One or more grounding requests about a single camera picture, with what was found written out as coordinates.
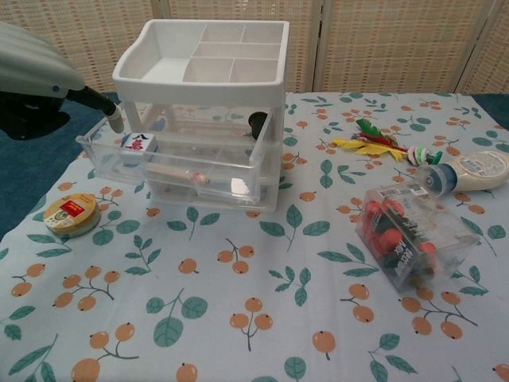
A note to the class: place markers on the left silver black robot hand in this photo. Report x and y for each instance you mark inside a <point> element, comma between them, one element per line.
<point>36,67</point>

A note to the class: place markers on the white blue mahjong tile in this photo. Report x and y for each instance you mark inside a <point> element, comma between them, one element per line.
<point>137,149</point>

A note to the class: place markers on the clear plastic drawer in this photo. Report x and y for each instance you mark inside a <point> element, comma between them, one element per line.
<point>266,199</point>
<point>222,175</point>
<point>272,159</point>

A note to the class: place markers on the white drawer organizer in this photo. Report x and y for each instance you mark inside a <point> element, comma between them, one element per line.
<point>159,85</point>

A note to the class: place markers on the clear plastic tomato container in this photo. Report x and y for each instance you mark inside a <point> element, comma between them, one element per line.
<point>413,235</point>

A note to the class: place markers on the dark blue table cover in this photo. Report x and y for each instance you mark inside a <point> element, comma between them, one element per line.
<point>36,175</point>

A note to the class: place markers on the round yellow tin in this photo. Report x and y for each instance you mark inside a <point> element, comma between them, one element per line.
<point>71,215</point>

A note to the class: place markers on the wooden pencil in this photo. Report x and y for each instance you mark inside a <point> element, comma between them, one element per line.
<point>171,173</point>

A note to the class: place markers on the small black cap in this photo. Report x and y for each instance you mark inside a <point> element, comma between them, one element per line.
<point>256,121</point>

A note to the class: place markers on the floral tablecloth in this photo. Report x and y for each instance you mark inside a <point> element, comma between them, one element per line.
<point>254,318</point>

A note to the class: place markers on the woven folding screen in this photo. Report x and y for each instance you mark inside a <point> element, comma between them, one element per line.
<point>378,47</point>

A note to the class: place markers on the colourful feather shuttlecock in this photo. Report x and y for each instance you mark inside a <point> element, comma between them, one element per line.
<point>370,145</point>

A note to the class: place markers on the mayonnaise squeeze bottle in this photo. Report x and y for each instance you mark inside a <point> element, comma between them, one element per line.
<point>477,171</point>

